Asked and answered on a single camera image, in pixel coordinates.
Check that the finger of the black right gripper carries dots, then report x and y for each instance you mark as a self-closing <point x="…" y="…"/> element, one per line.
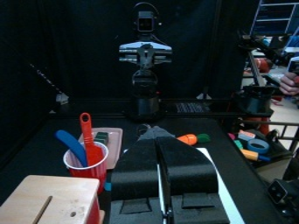
<point x="141" y="55"/>
<point x="149" y="55"/>

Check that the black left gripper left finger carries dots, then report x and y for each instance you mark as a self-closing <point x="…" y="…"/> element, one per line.
<point x="133" y="175"/>

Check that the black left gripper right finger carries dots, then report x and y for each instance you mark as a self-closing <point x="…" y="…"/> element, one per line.
<point x="191" y="175"/>

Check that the green toy sushi piece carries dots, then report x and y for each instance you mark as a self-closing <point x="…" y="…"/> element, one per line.
<point x="100" y="138"/>
<point x="104" y="133"/>
<point x="100" y="142"/>

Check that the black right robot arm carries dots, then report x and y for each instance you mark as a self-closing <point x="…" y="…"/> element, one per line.
<point x="144" y="90"/>

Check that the red toy knife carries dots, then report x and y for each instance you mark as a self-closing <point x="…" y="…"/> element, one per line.
<point x="89" y="145"/>

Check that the person's bare hand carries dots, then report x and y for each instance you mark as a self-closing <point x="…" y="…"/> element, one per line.
<point x="287" y="84"/>

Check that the pink plastic tray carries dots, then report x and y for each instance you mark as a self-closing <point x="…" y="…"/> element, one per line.
<point x="115" y="145"/>

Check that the red plastic cup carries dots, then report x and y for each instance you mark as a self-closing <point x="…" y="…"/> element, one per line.
<point x="87" y="175"/>

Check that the orange toy carrot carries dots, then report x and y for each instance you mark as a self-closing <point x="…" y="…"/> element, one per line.
<point x="188" y="139"/>

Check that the green toy block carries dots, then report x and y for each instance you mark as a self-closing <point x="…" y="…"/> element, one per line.
<point x="237" y="144"/>

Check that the yellow toy cylinder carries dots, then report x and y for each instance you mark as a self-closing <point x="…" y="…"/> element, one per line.
<point x="249" y="154"/>

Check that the pink toy block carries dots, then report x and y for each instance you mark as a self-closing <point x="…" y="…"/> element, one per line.
<point x="231" y="136"/>

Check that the blue tape roll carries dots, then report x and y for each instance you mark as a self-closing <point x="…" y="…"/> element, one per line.
<point x="251" y="145"/>

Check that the blue plastic spatula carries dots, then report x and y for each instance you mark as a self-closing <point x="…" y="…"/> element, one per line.
<point x="72" y="143"/>

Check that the white striped black panel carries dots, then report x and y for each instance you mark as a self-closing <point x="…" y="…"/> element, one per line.
<point x="191" y="107"/>

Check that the black table-level webcam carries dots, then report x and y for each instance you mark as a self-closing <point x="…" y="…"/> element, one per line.
<point x="277" y="191"/>

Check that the wooden box with red front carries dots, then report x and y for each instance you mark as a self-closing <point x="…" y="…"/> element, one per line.
<point x="47" y="198"/>

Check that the blue white metal shelf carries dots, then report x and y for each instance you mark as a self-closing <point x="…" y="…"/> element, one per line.
<point x="273" y="17"/>

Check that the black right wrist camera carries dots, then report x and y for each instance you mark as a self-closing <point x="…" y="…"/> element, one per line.
<point x="145" y="24"/>

